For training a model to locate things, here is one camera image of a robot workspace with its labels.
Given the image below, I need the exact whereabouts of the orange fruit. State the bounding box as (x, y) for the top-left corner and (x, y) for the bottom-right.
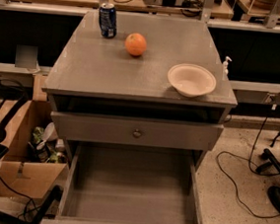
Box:
(124, 33), (147, 56)

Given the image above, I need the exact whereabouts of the blue soda can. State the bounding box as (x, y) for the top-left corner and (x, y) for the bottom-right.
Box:
(99, 3), (117, 38)

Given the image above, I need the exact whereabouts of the grey top drawer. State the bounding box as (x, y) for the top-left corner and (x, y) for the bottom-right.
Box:
(51, 112), (224, 151)

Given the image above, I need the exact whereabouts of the cardboard box with trash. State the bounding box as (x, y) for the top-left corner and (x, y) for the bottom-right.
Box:
(0, 101), (68, 199)

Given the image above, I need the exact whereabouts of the black stand left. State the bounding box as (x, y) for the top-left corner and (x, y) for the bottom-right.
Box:
(0, 79), (73, 224)

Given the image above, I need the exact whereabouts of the black chair base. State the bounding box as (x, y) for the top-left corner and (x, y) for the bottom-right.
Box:
(251, 147), (280, 219)

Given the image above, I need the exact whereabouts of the grey drawer cabinet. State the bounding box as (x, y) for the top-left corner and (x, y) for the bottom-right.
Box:
(43, 11), (237, 164)

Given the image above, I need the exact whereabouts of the grey drawer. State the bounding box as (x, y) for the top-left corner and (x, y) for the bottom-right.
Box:
(51, 112), (224, 151)
(41, 143), (203, 224)

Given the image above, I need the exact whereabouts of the white paper bowl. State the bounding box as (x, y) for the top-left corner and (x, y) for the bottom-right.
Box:
(168, 63), (216, 98)

